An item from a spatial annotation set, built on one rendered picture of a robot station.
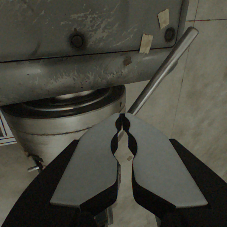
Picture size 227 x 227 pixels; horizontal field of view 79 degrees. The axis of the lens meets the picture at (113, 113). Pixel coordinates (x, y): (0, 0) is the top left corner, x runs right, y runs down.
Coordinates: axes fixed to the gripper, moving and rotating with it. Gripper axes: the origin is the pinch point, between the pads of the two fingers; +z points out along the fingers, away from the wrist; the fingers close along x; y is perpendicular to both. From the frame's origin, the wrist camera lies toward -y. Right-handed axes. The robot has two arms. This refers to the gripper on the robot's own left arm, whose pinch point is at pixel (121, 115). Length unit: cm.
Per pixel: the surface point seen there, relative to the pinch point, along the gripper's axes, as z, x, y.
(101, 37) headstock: 11.4, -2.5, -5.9
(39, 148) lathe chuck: 9.8, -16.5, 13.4
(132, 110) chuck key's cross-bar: 5.4, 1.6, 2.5
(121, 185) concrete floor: 151, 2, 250
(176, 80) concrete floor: 189, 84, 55
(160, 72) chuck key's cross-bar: 5.2, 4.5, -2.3
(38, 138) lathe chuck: 9.7, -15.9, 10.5
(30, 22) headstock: 7.9, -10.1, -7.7
